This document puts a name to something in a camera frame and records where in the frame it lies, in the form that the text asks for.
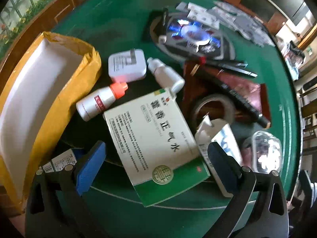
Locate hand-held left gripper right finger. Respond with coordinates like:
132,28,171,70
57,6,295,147
207,141,289,238

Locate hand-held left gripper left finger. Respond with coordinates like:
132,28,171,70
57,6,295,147
25,141,109,238

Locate small blue white box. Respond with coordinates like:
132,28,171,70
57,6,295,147
40,148,78,173

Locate white earphone box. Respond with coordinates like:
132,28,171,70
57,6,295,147
194,115,244,198

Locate pink cartoon zipper pouch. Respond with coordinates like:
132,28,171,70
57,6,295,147
241,131,283,174

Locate black tape roll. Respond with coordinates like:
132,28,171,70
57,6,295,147
191,94,237,129

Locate white bottle with orange cap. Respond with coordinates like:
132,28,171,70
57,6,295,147
75,82,129,122

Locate green and white medicine box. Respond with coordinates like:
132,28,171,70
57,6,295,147
103,87,211,207

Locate plain black marker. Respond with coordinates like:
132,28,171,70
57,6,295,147
197,68,271,128

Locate dark red wallet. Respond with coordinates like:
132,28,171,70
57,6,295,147
182,62,268,124

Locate yellow taped cardboard box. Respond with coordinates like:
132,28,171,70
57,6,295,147
0,31,102,216

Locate black marker with red caps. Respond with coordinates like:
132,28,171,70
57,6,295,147
198,57,248,69

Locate white charger adapter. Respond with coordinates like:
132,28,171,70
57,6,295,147
108,49,147,83

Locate white spray bottle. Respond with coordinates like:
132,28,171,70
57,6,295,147
147,57,186,93

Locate wooden chair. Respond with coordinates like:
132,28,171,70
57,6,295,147
296,79,317,159

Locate mahjong table control panel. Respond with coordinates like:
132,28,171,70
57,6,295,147
149,11,236,61

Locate black bag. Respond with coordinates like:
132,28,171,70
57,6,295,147
285,41,306,68

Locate spread of playing cards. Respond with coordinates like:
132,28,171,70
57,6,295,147
177,1,275,47

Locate black marker with white cap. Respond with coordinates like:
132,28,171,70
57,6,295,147
158,8,170,44

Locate flowering plants behind window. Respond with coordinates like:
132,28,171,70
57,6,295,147
0,0,71,55

